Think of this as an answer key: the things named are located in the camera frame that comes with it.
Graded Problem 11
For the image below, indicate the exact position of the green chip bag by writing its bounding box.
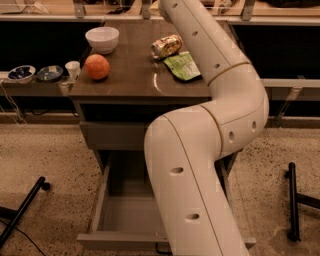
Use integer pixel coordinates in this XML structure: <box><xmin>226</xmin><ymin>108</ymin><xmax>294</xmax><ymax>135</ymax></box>
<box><xmin>164</xmin><ymin>51</ymin><xmax>201</xmax><ymax>81</ymax></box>

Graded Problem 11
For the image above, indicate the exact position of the white bowl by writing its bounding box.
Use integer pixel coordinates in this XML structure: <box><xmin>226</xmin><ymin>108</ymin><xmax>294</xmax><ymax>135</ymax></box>
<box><xmin>85</xmin><ymin>27</ymin><xmax>119</xmax><ymax>54</ymax></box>

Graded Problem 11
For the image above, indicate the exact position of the black stand leg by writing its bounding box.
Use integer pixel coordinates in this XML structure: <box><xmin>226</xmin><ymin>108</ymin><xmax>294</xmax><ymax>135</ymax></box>
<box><xmin>0</xmin><ymin>176</ymin><xmax>51</xmax><ymax>248</ymax></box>
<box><xmin>285</xmin><ymin>162</ymin><xmax>320</xmax><ymax>242</ymax></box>

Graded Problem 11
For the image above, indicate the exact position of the open bottom drawer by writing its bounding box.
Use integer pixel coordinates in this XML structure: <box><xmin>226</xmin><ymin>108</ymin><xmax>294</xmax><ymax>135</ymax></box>
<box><xmin>78</xmin><ymin>151</ymin><xmax>255</xmax><ymax>256</ymax></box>

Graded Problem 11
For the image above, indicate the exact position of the black left stand leg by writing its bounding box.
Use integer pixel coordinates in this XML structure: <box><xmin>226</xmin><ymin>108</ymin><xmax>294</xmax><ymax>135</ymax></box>
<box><xmin>0</xmin><ymin>176</ymin><xmax>51</xmax><ymax>248</ymax></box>

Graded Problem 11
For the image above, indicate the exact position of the dark blue saucer bowl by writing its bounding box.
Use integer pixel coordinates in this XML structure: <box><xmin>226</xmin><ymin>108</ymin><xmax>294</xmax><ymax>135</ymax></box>
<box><xmin>37</xmin><ymin>65</ymin><xmax>63</xmax><ymax>82</ymax></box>

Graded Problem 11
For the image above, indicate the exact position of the blue patterned bowl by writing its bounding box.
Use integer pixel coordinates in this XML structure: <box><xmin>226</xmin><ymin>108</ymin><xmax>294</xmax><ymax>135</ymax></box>
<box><xmin>8</xmin><ymin>65</ymin><xmax>36</xmax><ymax>84</ymax></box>

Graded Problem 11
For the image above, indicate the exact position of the grey drawer cabinet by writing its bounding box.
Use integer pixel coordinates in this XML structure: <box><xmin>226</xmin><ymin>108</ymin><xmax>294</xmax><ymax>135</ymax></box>
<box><xmin>68</xmin><ymin>19</ymin><xmax>265</xmax><ymax>174</ymax></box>

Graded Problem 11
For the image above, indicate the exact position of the small white paper cup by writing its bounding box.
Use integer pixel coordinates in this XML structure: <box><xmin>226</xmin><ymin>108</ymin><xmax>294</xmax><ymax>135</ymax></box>
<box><xmin>65</xmin><ymin>61</ymin><xmax>81</xmax><ymax>80</ymax></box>

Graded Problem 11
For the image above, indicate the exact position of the orange round fruit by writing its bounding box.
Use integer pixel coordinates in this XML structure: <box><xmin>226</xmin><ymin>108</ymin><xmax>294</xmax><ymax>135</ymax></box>
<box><xmin>84</xmin><ymin>54</ymin><xmax>110</xmax><ymax>80</ymax></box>

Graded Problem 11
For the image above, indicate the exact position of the black right stand leg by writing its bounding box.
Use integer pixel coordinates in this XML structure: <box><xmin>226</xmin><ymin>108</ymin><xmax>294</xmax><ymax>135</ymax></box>
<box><xmin>285</xmin><ymin>162</ymin><xmax>320</xmax><ymax>242</ymax></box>

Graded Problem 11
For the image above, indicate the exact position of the grey side shelf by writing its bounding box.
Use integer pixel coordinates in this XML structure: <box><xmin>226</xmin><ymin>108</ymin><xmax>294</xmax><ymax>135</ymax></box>
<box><xmin>0</xmin><ymin>72</ymin><xmax>74</xmax><ymax>97</ymax></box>

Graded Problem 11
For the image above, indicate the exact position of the closed middle drawer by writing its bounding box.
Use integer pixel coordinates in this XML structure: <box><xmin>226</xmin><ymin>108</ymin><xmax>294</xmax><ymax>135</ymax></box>
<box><xmin>79</xmin><ymin>121</ymin><xmax>146</xmax><ymax>151</ymax></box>

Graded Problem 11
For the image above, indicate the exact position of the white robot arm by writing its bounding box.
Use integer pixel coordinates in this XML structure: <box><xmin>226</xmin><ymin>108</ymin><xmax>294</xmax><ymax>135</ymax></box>
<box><xmin>144</xmin><ymin>0</ymin><xmax>269</xmax><ymax>256</ymax></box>

